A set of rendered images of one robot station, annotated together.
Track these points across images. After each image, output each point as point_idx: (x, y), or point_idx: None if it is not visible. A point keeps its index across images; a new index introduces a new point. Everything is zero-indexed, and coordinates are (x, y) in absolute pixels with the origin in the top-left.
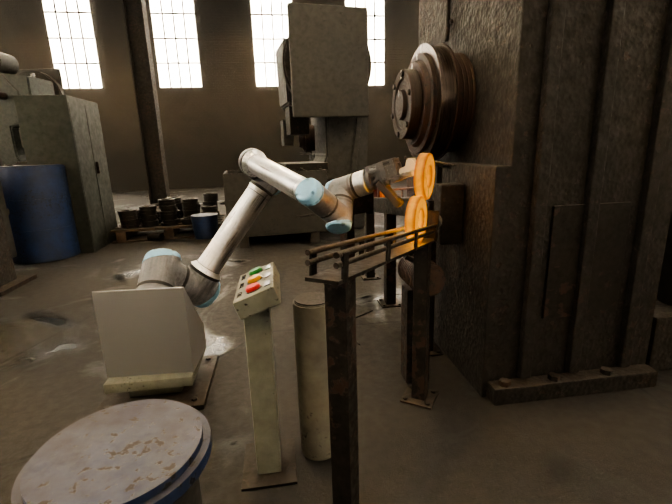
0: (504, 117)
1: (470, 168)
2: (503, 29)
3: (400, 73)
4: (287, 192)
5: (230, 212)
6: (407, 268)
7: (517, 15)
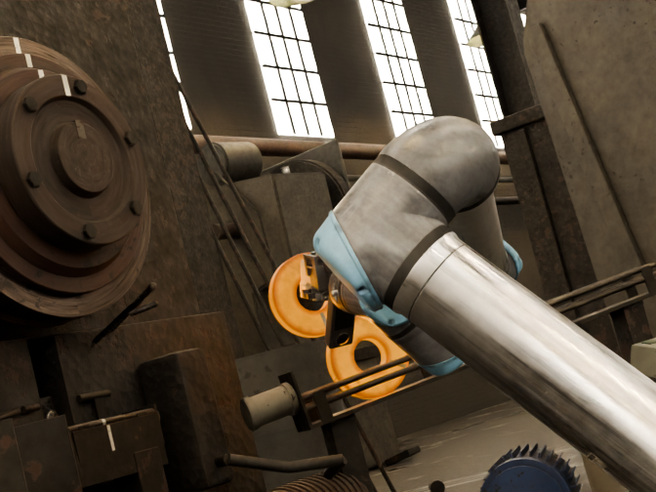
0: (162, 241)
1: (163, 326)
2: (114, 102)
3: (77, 83)
4: (504, 256)
5: (565, 317)
6: (341, 491)
7: (140, 96)
